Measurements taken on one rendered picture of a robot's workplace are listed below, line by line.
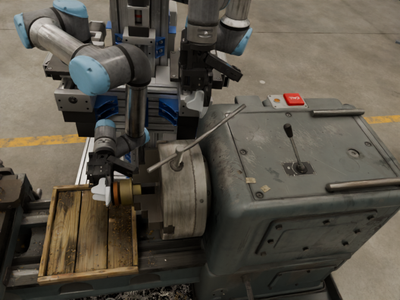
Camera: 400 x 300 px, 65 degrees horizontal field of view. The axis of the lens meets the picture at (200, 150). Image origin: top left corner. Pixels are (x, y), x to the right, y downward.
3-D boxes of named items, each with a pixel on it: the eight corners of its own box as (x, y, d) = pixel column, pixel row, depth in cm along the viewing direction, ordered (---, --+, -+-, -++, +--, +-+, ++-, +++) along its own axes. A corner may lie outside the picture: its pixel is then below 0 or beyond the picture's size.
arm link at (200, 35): (213, 21, 81) (222, 28, 74) (212, 39, 83) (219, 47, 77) (185, 20, 79) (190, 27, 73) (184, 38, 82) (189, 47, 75)
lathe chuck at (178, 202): (177, 169, 125) (185, 119, 99) (187, 249, 108) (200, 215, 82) (153, 170, 123) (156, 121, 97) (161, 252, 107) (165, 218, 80)
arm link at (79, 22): (97, 37, 127) (92, 3, 118) (65, 46, 120) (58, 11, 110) (81, 25, 133) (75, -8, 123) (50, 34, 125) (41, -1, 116)
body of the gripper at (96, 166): (88, 190, 103) (90, 162, 111) (115, 188, 105) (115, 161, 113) (85, 175, 98) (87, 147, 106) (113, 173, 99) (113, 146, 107)
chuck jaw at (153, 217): (169, 191, 98) (174, 223, 90) (168, 201, 102) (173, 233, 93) (133, 193, 96) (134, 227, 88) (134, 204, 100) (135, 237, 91)
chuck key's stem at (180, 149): (175, 174, 91) (179, 153, 82) (170, 168, 92) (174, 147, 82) (181, 170, 92) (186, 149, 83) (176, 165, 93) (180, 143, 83)
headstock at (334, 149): (312, 161, 149) (349, 94, 121) (363, 256, 118) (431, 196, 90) (188, 168, 137) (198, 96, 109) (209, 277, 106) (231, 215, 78)
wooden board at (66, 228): (134, 186, 128) (134, 180, 125) (138, 274, 104) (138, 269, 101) (55, 191, 122) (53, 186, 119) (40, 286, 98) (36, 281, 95)
